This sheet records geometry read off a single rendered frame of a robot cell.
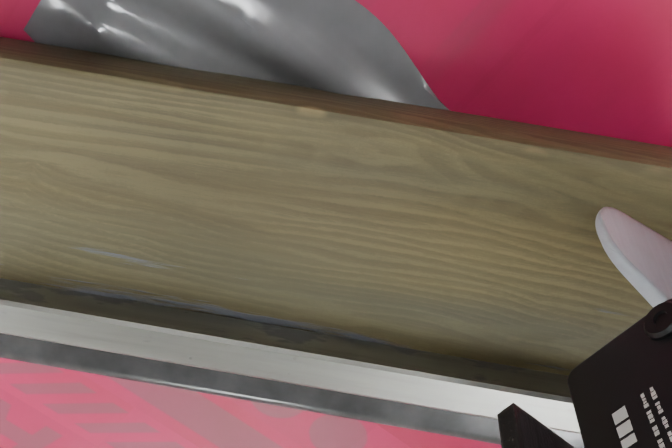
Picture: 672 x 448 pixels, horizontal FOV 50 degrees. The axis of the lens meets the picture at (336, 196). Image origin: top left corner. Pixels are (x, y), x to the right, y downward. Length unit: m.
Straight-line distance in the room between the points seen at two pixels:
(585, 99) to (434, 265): 0.07
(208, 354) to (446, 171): 0.08
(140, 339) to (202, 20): 0.09
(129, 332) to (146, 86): 0.07
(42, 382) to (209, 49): 0.16
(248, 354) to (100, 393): 0.12
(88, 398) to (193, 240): 0.12
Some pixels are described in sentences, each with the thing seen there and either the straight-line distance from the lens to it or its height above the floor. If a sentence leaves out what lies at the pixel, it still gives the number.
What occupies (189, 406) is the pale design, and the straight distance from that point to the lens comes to 0.30.
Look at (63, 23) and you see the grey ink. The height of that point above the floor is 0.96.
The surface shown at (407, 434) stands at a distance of 0.29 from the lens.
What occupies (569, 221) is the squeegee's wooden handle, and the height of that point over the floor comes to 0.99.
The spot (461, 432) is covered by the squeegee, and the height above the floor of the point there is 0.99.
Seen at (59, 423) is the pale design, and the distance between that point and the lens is 0.33.
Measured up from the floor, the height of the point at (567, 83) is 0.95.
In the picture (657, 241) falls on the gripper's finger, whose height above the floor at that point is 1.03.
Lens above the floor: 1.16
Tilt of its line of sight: 62 degrees down
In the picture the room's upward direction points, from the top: 168 degrees counter-clockwise
